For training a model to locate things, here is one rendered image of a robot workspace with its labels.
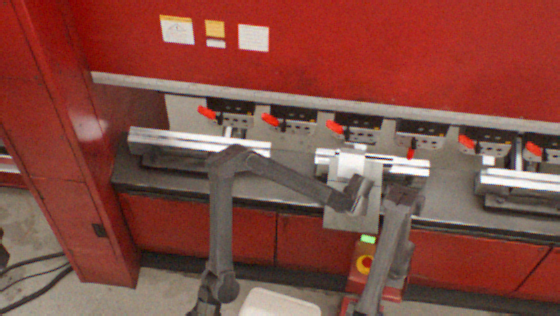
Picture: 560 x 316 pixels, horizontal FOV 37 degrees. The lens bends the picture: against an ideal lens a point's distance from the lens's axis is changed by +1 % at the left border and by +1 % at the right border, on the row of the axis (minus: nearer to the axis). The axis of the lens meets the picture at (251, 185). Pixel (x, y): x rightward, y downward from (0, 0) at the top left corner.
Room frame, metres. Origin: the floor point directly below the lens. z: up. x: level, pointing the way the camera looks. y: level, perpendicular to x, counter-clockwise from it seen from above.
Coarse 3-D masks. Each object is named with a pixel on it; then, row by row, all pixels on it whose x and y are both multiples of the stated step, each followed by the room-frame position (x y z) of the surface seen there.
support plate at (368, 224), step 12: (336, 168) 1.31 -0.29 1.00; (372, 168) 1.31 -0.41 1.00; (336, 180) 1.26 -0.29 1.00; (372, 192) 1.21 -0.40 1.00; (372, 204) 1.17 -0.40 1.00; (324, 216) 1.13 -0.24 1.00; (336, 216) 1.13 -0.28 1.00; (348, 216) 1.13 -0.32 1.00; (360, 216) 1.13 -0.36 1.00; (372, 216) 1.13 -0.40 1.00; (336, 228) 1.08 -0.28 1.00; (348, 228) 1.08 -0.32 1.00; (360, 228) 1.08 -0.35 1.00; (372, 228) 1.08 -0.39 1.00
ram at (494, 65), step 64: (128, 0) 1.41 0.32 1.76; (192, 0) 1.39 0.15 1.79; (256, 0) 1.36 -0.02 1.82; (320, 0) 1.34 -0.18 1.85; (384, 0) 1.32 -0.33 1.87; (448, 0) 1.30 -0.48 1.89; (512, 0) 1.28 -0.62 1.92; (128, 64) 1.42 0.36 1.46; (192, 64) 1.39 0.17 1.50; (256, 64) 1.36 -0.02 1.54; (320, 64) 1.34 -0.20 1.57; (384, 64) 1.31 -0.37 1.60; (448, 64) 1.29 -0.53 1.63; (512, 64) 1.27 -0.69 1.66; (512, 128) 1.25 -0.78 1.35
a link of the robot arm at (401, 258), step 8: (384, 192) 1.02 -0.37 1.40; (424, 200) 1.00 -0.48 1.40; (416, 208) 0.97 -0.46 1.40; (408, 216) 0.97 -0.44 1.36; (408, 224) 0.97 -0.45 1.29; (408, 232) 0.97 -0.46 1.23; (400, 240) 0.95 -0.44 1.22; (408, 240) 0.97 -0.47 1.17; (400, 248) 0.94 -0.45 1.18; (400, 256) 0.93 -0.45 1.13; (408, 256) 0.95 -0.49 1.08; (392, 264) 0.93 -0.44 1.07; (400, 264) 0.92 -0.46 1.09; (392, 272) 0.92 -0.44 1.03; (400, 272) 0.91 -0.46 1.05
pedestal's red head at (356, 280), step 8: (376, 240) 1.12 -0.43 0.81; (360, 248) 1.10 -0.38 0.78; (368, 248) 1.10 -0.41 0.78; (352, 264) 1.04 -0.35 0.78; (352, 272) 1.01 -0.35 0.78; (360, 272) 1.01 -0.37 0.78; (352, 280) 0.98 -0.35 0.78; (360, 280) 0.98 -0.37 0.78; (408, 280) 0.97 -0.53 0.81; (352, 288) 0.98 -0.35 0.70; (360, 288) 0.97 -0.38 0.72; (384, 288) 0.98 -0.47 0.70; (392, 288) 0.98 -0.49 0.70; (384, 296) 0.95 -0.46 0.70; (392, 296) 0.95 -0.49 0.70; (400, 296) 0.95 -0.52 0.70
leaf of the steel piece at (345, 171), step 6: (342, 156) 1.35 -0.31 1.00; (348, 156) 1.35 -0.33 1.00; (354, 156) 1.35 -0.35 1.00; (360, 156) 1.35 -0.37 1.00; (342, 162) 1.33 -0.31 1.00; (348, 162) 1.33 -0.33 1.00; (354, 162) 1.33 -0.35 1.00; (360, 162) 1.33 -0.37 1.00; (342, 168) 1.31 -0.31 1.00; (348, 168) 1.31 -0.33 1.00; (354, 168) 1.30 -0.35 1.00; (360, 168) 1.30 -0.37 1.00; (342, 174) 1.28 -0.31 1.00; (348, 174) 1.28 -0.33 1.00; (360, 174) 1.28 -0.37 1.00; (348, 180) 1.26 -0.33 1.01
